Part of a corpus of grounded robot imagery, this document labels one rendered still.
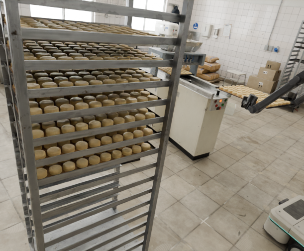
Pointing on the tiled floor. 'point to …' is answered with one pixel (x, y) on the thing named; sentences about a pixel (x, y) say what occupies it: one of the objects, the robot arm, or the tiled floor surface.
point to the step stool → (235, 77)
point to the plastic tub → (230, 108)
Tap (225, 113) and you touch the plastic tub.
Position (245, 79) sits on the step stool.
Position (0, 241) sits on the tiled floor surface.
